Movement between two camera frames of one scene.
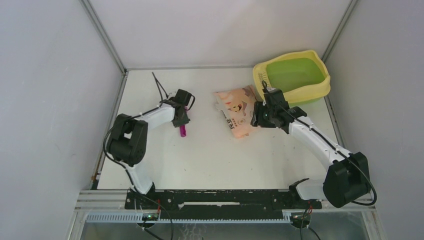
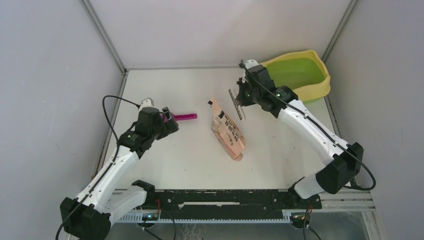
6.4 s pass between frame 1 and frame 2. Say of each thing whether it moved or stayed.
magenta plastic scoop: moved
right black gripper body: moved
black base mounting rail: stayed
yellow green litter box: stayed
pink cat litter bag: moved
